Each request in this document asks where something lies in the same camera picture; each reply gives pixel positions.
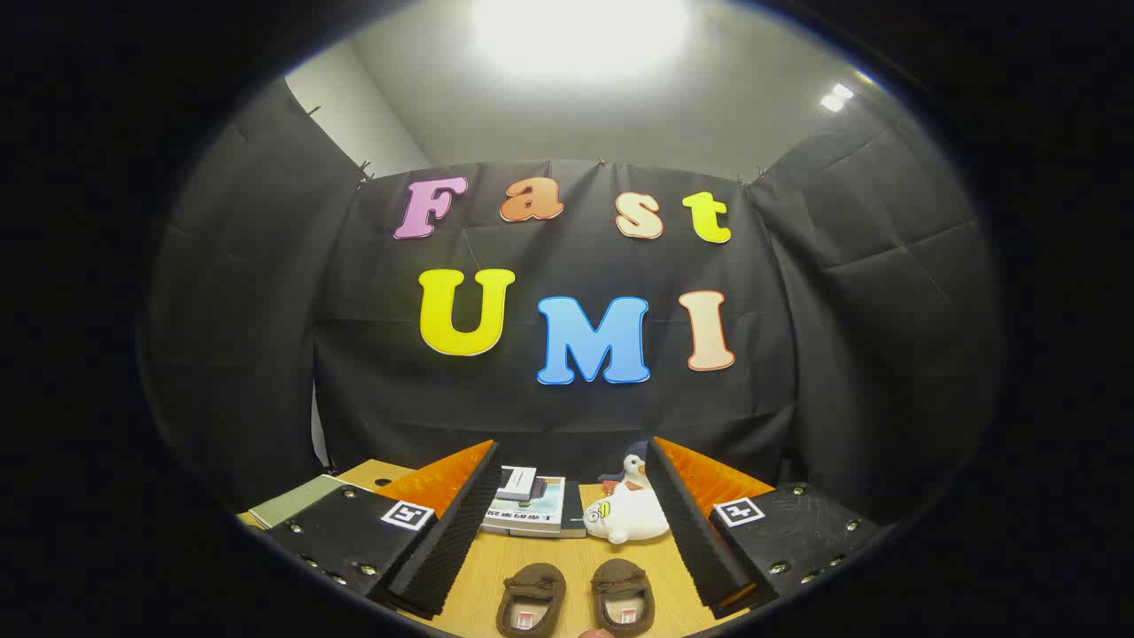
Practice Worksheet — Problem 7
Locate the brown fuzzy shoe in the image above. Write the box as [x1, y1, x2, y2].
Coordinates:
[591, 558, 656, 637]
[496, 563, 568, 638]

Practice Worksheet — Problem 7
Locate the white plush toy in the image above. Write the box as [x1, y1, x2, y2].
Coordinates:
[582, 483, 671, 546]

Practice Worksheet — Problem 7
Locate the penguin plush toy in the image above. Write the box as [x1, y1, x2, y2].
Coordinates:
[600, 441, 652, 494]

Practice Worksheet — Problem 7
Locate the black backdrop cloth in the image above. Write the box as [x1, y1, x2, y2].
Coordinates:
[142, 75, 1006, 524]

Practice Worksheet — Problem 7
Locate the book with blue picture cover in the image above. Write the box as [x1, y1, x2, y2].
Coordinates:
[494, 466, 538, 502]

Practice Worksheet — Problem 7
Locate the green fabric storage box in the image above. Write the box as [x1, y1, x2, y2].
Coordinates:
[248, 475, 355, 530]

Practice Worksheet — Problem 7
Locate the large ceiling light panel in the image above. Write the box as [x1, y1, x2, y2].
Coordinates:
[470, 0, 692, 76]

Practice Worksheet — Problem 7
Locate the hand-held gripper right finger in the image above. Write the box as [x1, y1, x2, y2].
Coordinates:
[645, 436, 882, 619]

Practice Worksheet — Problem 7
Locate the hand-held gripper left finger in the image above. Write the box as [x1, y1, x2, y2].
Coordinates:
[266, 440, 501, 619]

